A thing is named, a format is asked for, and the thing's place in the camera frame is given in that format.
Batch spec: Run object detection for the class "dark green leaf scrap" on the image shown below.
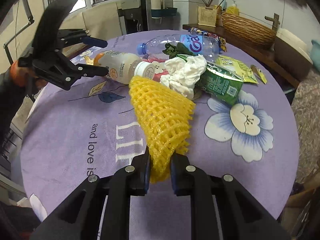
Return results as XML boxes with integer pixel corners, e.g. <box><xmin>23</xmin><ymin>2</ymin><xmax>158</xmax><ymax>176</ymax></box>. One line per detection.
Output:
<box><xmin>162</xmin><ymin>42</ymin><xmax>195</xmax><ymax>59</ymax></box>

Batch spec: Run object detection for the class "yellow-green snack wrapper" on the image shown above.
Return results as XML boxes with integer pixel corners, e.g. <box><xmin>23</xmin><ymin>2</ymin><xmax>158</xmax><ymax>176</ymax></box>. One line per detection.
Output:
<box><xmin>216</xmin><ymin>55</ymin><xmax>258</xmax><ymax>84</ymax></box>

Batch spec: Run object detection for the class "woven wicker basket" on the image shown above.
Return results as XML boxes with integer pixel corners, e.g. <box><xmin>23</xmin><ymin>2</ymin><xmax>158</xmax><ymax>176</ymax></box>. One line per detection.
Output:
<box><xmin>221</xmin><ymin>12</ymin><xmax>276</xmax><ymax>49</ymax></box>

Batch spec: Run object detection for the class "yellow soap dispenser bottle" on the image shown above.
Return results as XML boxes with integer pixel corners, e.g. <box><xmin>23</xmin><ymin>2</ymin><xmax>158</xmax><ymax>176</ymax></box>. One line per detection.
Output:
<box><xmin>226</xmin><ymin>0</ymin><xmax>240</xmax><ymax>16</ymax></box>

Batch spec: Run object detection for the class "water dispenser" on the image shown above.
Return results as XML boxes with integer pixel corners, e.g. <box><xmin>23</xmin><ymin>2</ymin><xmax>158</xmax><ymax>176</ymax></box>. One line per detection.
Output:
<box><xmin>118</xmin><ymin>0</ymin><xmax>151</xmax><ymax>34</ymax></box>

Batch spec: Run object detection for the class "green drink carton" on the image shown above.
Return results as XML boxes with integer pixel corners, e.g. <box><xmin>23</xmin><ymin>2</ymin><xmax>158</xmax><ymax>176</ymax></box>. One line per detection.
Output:
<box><xmin>195</xmin><ymin>62</ymin><xmax>244</xmax><ymax>106</ymax></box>

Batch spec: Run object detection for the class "person's left hand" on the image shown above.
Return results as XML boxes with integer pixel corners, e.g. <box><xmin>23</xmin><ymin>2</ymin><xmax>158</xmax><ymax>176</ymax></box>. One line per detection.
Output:
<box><xmin>10</xmin><ymin>61</ymin><xmax>48</xmax><ymax>89</ymax></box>

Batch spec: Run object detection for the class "light blue plastic basin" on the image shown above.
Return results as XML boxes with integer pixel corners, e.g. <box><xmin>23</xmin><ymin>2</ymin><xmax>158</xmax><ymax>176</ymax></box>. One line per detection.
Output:
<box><xmin>310</xmin><ymin>40</ymin><xmax>320</xmax><ymax>72</ymax></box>

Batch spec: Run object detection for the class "black jacket orange cuff forearm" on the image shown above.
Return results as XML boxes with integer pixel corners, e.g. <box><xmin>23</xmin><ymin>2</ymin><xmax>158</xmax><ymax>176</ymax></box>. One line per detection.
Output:
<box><xmin>1</xmin><ymin>68</ymin><xmax>40</xmax><ymax>146</ymax></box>

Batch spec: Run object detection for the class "chopstick holder box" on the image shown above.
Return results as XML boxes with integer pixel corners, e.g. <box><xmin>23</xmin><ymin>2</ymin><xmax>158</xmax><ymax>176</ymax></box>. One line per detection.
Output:
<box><xmin>197</xmin><ymin>0</ymin><xmax>217</xmax><ymax>27</ymax></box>

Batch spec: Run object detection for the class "blue shiny candy wrapper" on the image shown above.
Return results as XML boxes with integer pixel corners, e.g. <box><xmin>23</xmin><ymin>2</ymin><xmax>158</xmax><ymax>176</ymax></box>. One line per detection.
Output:
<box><xmin>189</xmin><ymin>27</ymin><xmax>208</xmax><ymax>36</ymax></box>

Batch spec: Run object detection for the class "yellow foam fruit net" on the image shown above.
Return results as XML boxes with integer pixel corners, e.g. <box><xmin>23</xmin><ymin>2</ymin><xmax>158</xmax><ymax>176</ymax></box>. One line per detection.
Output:
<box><xmin>129</xmin><ymin>76</ymin><xmax>195</xmax><ymax>184</ymax></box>

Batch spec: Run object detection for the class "floral cloth cover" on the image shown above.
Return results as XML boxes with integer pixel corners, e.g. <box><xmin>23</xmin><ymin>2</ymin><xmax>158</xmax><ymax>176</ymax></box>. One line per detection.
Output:
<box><xmin>291</xmin><ymin>68</ymin><xmax>319</xmax><ymax>183</ymax></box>

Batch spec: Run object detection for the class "brown white rice cooker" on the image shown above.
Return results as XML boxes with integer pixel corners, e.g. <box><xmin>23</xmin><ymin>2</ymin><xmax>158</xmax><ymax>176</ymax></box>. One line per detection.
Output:
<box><xmin>273</xmin><ymin>28</ymin><xmax>313</xmax><ymax>81</ymax></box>

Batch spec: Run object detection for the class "dark wooden counter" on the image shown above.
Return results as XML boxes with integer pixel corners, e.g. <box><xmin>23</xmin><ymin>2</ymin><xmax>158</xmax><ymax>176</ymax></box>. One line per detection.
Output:
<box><xmin>182</xmin><ymin>23</ymin><xmax>299</xmax><ymax>89</ymax></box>

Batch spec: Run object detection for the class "white tissue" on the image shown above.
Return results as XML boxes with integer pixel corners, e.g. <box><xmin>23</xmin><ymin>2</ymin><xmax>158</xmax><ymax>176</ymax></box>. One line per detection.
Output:
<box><xmin>160</xmin><ymin>54</ymin><xmax>207</xmax><ymax>100</ymax></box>

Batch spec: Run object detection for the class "orange peel scrap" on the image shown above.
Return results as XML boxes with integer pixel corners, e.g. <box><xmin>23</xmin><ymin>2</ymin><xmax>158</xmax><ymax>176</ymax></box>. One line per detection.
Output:
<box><xmin>84</xmin><ymin>55</ymin><xmax>94</xmax><ymax>65</ymax></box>

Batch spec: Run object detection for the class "brass faucet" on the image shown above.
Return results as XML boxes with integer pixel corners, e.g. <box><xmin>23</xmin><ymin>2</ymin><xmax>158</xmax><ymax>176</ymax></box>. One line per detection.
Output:
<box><xmin>265</xmin><ymin>13</ymin><xmax>280</xmax><ymax>32</ymax></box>

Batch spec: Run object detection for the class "clear water bottle blue label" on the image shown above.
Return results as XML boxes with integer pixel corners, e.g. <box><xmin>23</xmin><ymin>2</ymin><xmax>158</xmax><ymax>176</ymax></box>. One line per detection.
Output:
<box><xmin>137</xmin><ymin>34</ymin><xmax>220</xmax><ymax>62</ymax></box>

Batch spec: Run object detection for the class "white yogurt drink bottle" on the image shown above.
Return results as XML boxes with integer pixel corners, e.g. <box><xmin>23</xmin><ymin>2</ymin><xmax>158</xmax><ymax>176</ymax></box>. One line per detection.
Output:
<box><xmin>93</xmin><ymin>50</ymin><xmax>155</xmax><ymax>85</ymax></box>

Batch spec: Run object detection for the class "small yellow wrapper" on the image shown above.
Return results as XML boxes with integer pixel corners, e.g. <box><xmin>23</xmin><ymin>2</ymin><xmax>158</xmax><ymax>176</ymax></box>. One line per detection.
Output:
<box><xmin>251</xmin><ymin>64</ymin><xmax>267</xmax><ymax>84</ymax></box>

